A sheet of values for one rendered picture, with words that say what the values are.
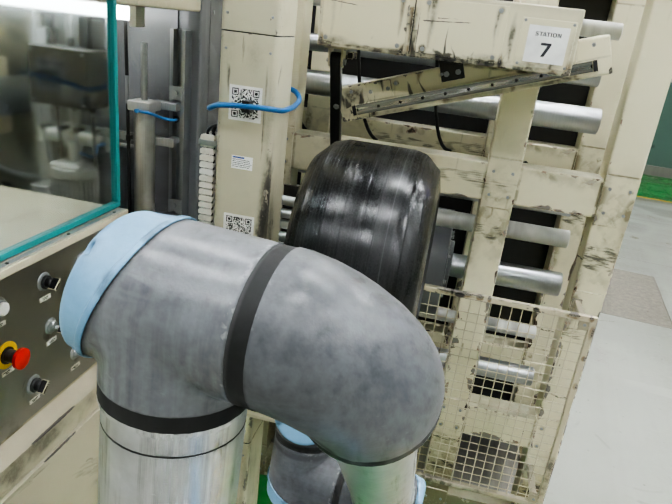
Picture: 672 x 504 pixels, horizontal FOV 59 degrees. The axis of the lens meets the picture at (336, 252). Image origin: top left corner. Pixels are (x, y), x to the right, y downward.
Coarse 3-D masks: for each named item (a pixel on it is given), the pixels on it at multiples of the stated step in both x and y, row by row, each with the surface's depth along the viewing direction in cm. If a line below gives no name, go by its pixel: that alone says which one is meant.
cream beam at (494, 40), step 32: (352, 0) 142; (384, 0) 140; (416, 0) 140; (448, 0) 137; (480, 0) 136; (320, 32) 146; (352, 32) 144; (384, 32) 143; (416, 32) 142; (448, 32) 140; (480, 32) 138; (512, 32) 137; (576, 32) 134; (480, 64) 141; (512, 64) 139; (544, 64) 137
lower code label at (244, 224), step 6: (228, 216) 139; (234, 216) 139; (240, 216) 138; (246, 216) 138; (228, 222) 140; (234, 222) 139; (240, 222) 139; (246, 222) 139; (252, 222) 138; (228, 228) 140; (234, 228) 140; (240, 228) 139; (246, 228) 139; (252, 228) 139; (252, 234) 139
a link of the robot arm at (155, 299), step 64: (128, 256) 39; (192, 256) 39; (256, 256) 39; (64, 320) 40; (128, 320) 38; (192, 320) 37; (128, 384) 40; (192, 384) 39; (128, 448) 42; (192, 448) 42
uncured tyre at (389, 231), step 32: (320, 160) 128; (352, 160) 126; (384, 160) 127; (416, 160) 128; (320, 192) 121; (352, 192) 120; (384, 192) 120; (416, 192) 121; (288, 224) 123; (320, 224) 119; (352, 224) 118; (384, 224) 117; (416, 224) 118; (352, 256) 117; (384, 256) 116; (416, 256) 118; (384, 288) 116; (416, 288) 119
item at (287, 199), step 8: (288, 184) 190; (288, 192) 191; (296, 192) 190; (288, 200) 178; (288, 208) 193; (280, 216) 180; (288, 216) 179; (280, 224) 181; (280, 232) 182; (280, 240) 183
